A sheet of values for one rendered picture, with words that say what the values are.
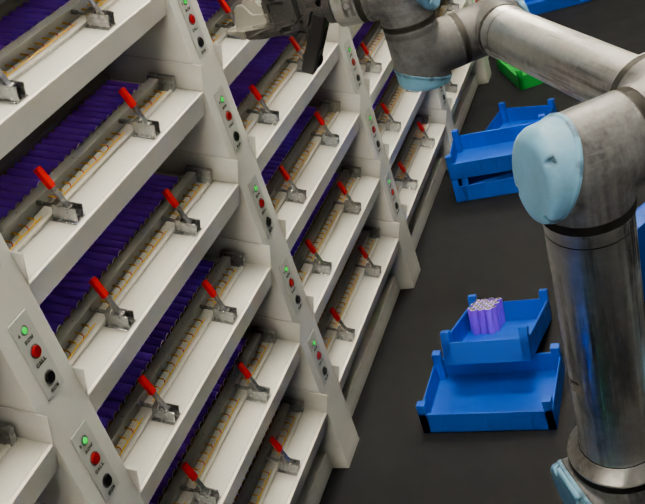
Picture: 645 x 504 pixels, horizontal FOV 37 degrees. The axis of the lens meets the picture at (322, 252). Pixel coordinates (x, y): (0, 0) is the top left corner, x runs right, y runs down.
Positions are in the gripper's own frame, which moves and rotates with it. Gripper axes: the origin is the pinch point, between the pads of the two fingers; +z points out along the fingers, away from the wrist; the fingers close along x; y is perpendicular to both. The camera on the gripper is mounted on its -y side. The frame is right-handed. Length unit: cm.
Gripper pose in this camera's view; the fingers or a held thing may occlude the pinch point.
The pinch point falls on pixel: (234, 34)
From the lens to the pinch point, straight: 177.5
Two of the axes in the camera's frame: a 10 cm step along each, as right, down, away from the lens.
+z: -9.1, 1.0, 4.0
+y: -2.9, -8.3, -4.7
